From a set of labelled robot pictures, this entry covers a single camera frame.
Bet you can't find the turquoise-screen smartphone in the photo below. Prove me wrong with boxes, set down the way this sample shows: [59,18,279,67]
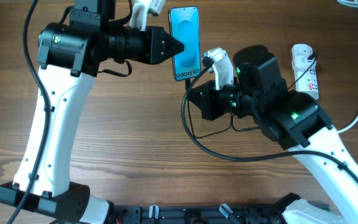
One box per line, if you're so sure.
[168,6,201,82]

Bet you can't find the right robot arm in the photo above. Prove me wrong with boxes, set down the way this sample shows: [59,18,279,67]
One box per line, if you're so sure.
[183,45,358,223]

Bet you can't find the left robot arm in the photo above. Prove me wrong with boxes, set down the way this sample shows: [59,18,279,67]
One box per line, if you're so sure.
[0,0,184,223]

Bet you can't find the white charger plug adapter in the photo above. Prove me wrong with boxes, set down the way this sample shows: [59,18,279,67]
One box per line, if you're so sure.
[292,53,316,72]

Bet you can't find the white power strip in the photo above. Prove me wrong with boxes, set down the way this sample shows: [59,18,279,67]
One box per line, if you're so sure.
[291,44,319,100]

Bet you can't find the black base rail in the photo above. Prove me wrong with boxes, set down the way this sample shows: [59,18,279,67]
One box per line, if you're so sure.
[110,203,332,224]

